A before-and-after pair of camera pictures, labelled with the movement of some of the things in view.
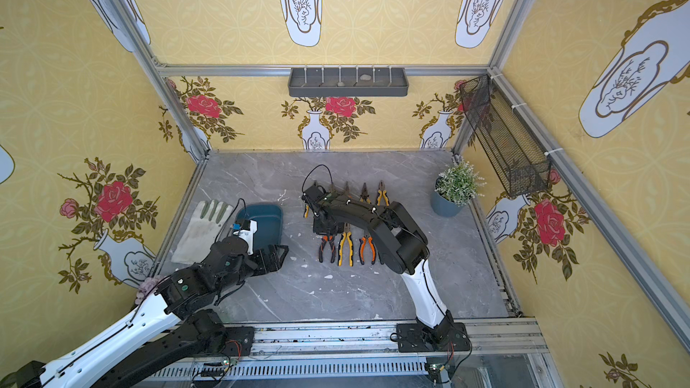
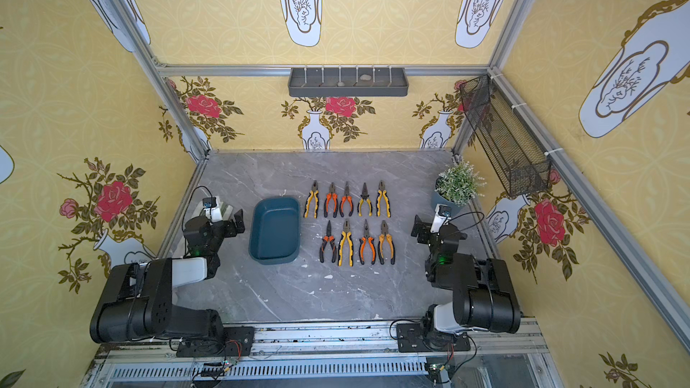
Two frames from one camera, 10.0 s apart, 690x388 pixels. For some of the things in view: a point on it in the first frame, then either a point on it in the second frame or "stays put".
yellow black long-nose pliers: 364,195 stays put
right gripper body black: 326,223 to 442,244
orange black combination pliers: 362,249 stays put
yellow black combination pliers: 382,191 stays put
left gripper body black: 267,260 to 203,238
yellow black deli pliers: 347,234 stays put
